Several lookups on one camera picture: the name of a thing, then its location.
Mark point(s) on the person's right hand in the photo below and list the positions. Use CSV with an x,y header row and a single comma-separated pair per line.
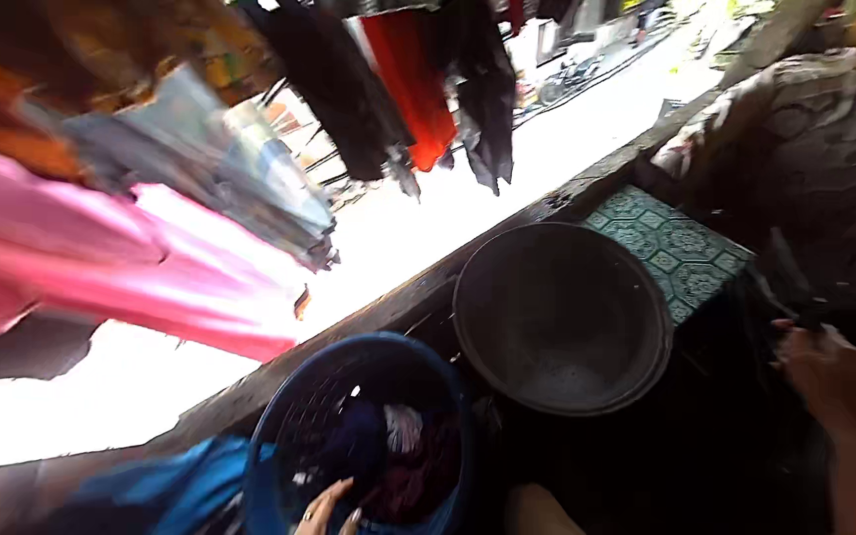
x,y
829,375

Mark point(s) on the person's left hand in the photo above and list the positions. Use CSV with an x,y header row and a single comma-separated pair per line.
x,y
315,523

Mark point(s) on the person's right fingers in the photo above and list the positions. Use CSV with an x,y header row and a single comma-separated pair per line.
x,y
796,346

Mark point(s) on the person's left fingers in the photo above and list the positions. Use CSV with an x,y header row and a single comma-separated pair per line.
x,y
325,505

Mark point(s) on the pile of dark clothes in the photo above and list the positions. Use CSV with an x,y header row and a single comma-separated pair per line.
x,y
354,438

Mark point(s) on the blue plastic laundry basket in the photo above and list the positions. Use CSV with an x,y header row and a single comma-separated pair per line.
x,y
255,475

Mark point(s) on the blue cloth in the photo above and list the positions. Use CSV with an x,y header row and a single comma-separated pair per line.
x,y
197,479

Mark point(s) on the green patterned tile sheet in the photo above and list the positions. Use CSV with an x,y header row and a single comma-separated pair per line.
x,y
684,249

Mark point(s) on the rumpled grey-brown covering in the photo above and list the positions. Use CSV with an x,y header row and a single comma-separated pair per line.
x,y
814,148

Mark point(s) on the person's legs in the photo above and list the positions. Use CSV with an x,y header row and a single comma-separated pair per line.
x,y
539,513

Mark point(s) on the large round metal basin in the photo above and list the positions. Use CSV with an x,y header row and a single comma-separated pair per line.
x,y
562,319

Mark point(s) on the weathered wooden beam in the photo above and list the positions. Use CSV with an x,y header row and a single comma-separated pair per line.
x,y
591,175

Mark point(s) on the row of hanging clothes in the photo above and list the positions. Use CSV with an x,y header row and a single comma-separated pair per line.
x,y
175,245

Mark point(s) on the motorcycle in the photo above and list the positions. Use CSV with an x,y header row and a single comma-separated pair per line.
x,y
571,79

